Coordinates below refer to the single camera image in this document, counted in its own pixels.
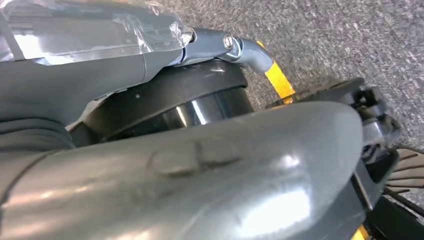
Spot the black robot foot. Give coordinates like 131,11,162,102
264,77,424,240

